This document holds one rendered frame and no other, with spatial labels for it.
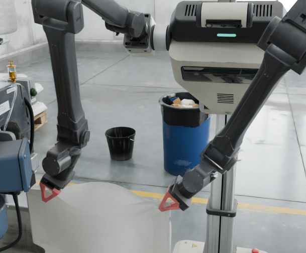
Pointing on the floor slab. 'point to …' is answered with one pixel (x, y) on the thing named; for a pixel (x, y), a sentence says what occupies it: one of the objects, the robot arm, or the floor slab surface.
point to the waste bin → (183, 133)
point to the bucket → (120, 142)
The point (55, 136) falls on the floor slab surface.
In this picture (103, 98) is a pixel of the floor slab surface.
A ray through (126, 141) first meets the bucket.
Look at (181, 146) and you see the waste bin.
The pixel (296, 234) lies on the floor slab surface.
